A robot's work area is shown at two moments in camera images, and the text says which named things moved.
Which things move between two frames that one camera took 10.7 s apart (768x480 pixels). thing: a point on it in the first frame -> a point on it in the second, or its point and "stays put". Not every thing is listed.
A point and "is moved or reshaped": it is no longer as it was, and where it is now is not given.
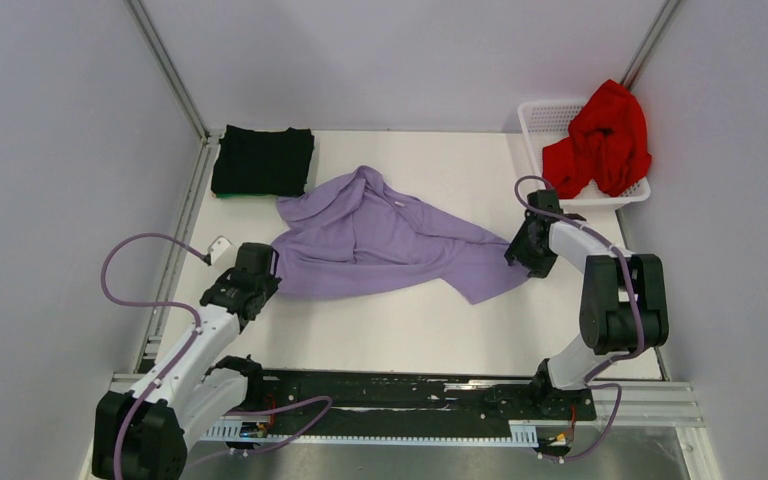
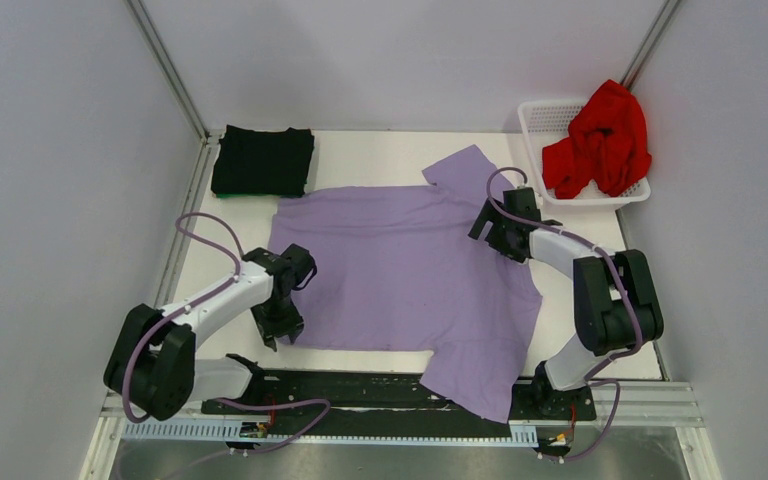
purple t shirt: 352,231 is moved or reshaped
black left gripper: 271,281 -> 293,323
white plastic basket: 547,120 stays put
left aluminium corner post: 210,140 stays put
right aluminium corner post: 644,52 stays put
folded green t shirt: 242,196 stays put
